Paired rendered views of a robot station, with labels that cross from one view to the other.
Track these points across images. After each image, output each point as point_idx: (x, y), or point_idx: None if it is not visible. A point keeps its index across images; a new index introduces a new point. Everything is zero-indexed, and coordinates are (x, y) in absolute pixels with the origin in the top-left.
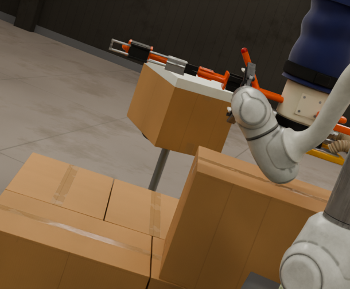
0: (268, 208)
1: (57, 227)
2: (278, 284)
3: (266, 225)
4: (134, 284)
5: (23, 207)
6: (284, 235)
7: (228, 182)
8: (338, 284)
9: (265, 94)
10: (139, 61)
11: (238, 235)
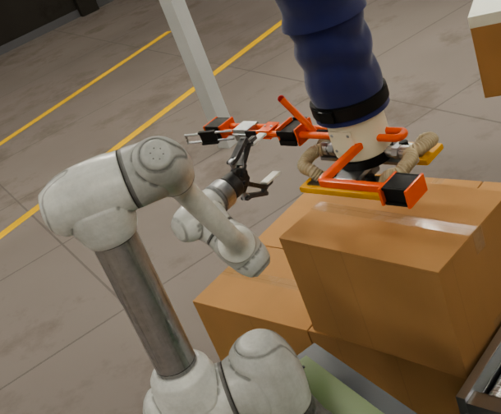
0: (344, 262)
1: (261, 283)
2: (330, 356)
3: (354, 278)
4: (301, 337)
5: None
6: (373, 286)
7: (303, 244)
8: None
9: (315, 136)
10: (212, 144)
11: (341, 290)
